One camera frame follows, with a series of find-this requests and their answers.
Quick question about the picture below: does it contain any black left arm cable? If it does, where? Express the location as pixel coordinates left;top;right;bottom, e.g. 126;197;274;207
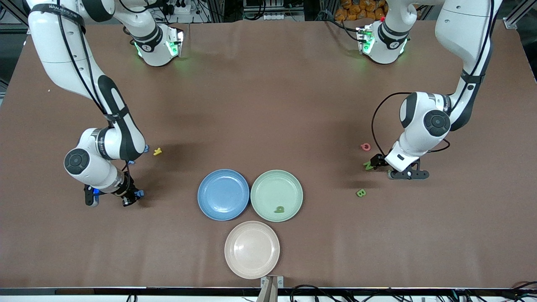
371;0;495;156

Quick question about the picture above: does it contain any blue round plate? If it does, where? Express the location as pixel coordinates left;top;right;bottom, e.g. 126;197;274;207
197;169;250;221

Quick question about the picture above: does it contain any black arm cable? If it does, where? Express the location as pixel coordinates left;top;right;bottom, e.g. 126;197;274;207
55;8;131;174
371;0;495;156

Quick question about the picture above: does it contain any white power strip with plugs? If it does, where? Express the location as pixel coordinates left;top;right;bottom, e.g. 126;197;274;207
162;0;193;15

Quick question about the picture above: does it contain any aluminium frame profile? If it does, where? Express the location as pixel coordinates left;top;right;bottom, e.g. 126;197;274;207
503;0;537;30
0;0;40;35

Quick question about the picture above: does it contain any beige round plate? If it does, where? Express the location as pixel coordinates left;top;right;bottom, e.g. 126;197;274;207
224;221;280;280

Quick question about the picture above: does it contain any green round plate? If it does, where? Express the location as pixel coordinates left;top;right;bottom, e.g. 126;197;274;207
250;169;304;222

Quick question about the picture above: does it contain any silver mounting bracket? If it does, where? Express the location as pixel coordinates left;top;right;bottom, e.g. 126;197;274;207
260;275;285;302

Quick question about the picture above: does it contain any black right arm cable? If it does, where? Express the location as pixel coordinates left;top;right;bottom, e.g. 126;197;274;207
55;8;131;174

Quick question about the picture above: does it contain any brown table cover mat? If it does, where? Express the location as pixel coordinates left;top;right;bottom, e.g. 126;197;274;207
0;19;537;290

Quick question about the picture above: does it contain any orange fruit pile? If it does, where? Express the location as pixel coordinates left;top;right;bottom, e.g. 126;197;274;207
334;0;388;21

